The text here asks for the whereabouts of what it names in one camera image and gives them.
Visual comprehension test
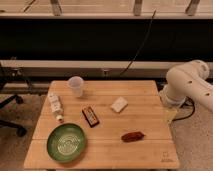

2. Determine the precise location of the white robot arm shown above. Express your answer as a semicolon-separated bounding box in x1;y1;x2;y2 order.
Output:
160;60;213;112

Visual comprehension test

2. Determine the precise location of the brown oblong food item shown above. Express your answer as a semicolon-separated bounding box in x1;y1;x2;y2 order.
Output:
121;131;144;142

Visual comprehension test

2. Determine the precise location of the white tube with cap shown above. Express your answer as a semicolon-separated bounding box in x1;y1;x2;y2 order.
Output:
48;93;64;123

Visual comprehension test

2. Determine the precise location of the dark red candy bar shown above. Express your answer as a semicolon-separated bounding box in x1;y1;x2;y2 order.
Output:
82;106;99;128

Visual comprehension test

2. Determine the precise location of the white sponge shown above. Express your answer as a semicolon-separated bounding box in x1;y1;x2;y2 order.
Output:
110;97;128;113

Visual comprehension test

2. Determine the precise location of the black floor cable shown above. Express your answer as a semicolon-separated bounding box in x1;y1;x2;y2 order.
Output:
172;97;196;122

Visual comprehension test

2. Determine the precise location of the black hanging cable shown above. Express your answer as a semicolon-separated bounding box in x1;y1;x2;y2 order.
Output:
118;9;157;77

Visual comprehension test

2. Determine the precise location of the clear plastic cup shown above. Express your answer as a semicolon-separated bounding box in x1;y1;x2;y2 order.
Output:
68;76;84;97

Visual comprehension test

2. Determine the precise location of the black office chair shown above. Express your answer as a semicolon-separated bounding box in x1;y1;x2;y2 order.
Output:
0;63;27;137

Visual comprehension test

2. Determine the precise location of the green ceramic bowl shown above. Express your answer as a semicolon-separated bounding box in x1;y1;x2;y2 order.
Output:
46;123;87;163

